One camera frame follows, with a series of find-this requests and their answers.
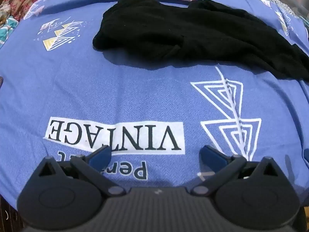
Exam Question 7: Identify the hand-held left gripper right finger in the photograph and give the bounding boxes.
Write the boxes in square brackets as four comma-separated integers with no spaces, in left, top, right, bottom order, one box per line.
[191,145,286,197]

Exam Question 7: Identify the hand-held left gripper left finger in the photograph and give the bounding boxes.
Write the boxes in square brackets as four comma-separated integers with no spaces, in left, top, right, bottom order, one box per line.
[32,146,126,197]

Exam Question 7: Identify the black pants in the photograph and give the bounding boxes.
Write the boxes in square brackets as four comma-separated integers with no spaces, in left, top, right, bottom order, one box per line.
[93,0,309,82]

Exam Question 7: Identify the blue printed bedsheet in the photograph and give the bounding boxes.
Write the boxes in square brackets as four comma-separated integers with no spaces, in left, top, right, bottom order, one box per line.
[0,0,309,208]

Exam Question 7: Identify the teal patterned cloth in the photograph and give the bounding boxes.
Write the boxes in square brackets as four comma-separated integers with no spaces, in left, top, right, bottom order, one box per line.
[0,16,20,49]

